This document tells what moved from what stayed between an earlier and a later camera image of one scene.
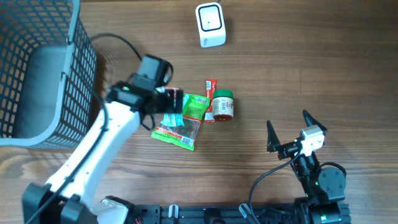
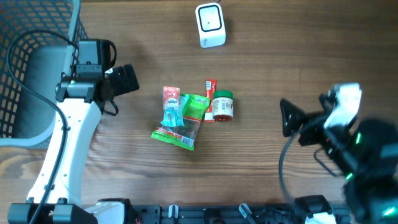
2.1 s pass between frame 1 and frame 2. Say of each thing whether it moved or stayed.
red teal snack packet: stayed
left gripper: moved
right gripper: moved
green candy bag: stayed
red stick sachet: stayed
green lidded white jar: stayed
